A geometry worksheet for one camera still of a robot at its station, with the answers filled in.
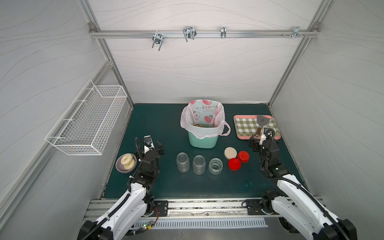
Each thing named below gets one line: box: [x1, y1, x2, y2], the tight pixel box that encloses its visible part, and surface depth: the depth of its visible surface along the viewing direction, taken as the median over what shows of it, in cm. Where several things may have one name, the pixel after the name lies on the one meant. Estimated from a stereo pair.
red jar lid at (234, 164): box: [228, 158, 241, 171], surface depth 89 cm
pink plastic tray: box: [233, 115, 281, 140], surface depth 110 cm
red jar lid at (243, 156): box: [238, 150, 250, 163], surface depth 92 cm
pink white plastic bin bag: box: [180, 99, 231, 139], surface depth 90 cm
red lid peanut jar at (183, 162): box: [176, 152, 190, 173], surface depth 82 cm
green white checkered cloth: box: [234, 118, 280, 137], surface depth 109 cm
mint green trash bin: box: [188, 131, 219, 149], surface depth 97 cm
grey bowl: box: [115, 153, 137, 174], surface depth 85 cm
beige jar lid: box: [224, 146, 238, 160], surface depth 95 cm
